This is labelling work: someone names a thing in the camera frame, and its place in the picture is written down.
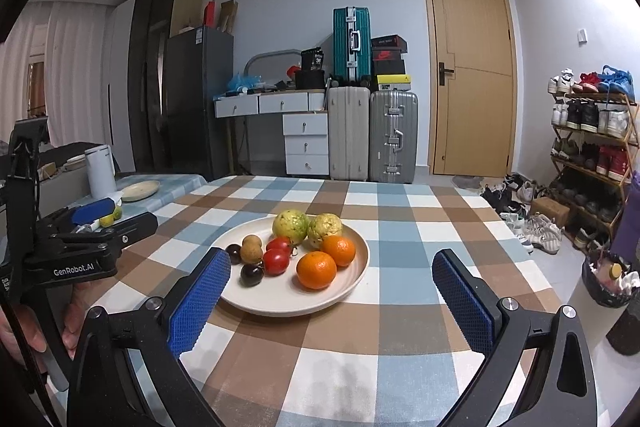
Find dark grey refrigerator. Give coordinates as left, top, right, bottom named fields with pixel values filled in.
left=160, top=27, right=235, bottom=181

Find person's left hand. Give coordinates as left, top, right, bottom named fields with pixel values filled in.
left=0, top=279, right=104, bottom=361

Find woven basket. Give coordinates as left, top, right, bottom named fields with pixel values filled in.
left=581, top=249, right=640, bottom=309

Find black printed box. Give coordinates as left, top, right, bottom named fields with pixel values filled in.
left=300, top=48, right=326, bottom=72

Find blue plastic bag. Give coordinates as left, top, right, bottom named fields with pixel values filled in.
left=226, top=72, right=264, bottom=94

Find black shoe box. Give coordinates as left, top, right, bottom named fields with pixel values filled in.
left=372, top=58, right=406, bottom=76

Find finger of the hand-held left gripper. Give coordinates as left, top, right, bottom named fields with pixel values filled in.
left=37, top=199, right=119, bottom=233
left=47, top=212, right=159, bottom=258

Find purple bag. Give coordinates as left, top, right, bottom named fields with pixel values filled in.
left=612, top=171, right=640, bottom=264

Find silver suitcase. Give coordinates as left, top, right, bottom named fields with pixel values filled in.
left=369, top=89, right=420, bottom=184

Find white desk with drawers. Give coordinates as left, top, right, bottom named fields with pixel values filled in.
left=214, top=89, right=331, bottom=178

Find yellow black box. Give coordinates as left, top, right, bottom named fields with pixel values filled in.
left=376, top=74, right=412, bottom=93

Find yellow-green guava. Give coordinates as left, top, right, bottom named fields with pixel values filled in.
left=306, top=213, right=346, bottom=250
left=272, top=210, right=311, bottom=244

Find blue checked cloth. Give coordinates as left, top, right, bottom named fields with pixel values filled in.
left=114, top=173, right=207, bottom=208

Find white curtain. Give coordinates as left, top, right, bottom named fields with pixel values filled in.
left=0, top=2, right=117, bottom=148

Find heap of loose sneakers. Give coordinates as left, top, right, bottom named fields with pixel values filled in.
left=480, top=172, right=564, bottom=256

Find white electric kettle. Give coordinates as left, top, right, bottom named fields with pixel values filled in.
left=84, top=144, right=117, bottom=199

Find flat cardboard pieces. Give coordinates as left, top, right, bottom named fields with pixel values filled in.
left=218, top=0, right=240, bottom=33

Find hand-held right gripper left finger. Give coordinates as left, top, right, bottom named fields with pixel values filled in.
left=66, top=246, right=233, bottom=427

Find rows of assorted shoes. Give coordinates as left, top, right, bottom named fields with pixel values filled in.
left=547, top=66, right=640, bottom=250

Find beige suitcase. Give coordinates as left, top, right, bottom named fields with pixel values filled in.
left=327, top=86, right=372, bottom=182

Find cream oval plate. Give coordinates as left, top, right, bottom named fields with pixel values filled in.
left=212, top=216, right=371, bottom=318

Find grey arched mirror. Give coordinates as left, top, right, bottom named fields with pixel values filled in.
left=243, top=49, right=302, bottom=84

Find teal suitcase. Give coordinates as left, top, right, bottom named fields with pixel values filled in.
left=332, top=7, right=372, bottom=88

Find orange mandarin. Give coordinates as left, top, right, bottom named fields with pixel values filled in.
left=320, top=234, right=357, bottom=268
left=296, top=251, right=337, bottom=291

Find dark wardrobe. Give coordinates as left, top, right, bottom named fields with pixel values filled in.
left=127, top=0, right=206, bottom=174

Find brown round fruit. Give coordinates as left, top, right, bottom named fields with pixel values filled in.
left=240, top=234, right=264, bottom=264

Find wooden door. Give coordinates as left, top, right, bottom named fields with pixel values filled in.
left=421, top=0, right=518, bottom=178

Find brown cardboard box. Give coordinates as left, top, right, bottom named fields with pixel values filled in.
left=531, top=197, right=571, bottom=228

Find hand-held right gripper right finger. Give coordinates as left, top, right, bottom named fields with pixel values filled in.
left=431, top=248, right=599, bottom=427

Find dark grey bag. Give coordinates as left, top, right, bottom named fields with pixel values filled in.
left=606, top=306, right=640, bottom=356

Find small beige plate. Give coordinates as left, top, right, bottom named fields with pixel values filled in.
left=120, top=180, right=161, bottom=203

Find wooden shoe rack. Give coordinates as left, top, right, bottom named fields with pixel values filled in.
left=547, top=91, right=640, bottom=253

